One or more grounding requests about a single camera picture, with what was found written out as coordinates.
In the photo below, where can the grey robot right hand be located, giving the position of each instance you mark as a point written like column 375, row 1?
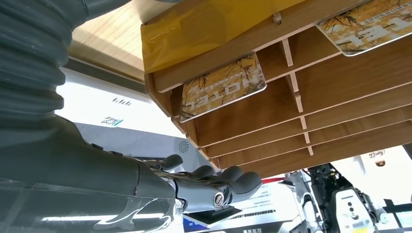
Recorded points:
column 80, row 186

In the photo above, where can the grey card reader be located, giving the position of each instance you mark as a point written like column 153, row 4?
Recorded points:
column 96, row 96

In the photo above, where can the wooden card organizer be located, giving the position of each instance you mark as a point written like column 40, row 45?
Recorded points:
column 338, row 106

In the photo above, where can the white printed banner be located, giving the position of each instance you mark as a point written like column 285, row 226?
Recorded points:
column 267, row 205

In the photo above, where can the black white background machine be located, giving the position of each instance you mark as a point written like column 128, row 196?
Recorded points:
column 347, row 205

